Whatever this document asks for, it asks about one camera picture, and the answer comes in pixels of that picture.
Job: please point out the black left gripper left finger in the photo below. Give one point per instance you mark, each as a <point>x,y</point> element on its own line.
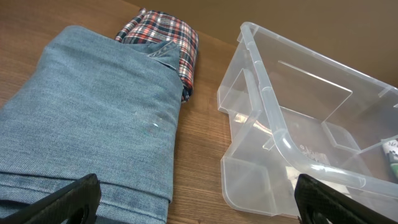
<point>76,203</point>

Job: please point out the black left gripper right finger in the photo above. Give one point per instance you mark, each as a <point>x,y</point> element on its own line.
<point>320,204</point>

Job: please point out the white printed t-shirt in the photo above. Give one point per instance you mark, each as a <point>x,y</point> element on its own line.
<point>390,150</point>

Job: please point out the blue denim jeans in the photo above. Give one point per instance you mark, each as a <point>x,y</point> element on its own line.
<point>94,105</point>

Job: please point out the red plaid shirt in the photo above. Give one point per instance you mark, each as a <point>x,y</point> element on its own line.
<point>150,26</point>

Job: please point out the clear plastic storage container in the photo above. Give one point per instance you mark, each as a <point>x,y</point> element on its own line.
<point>293,111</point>

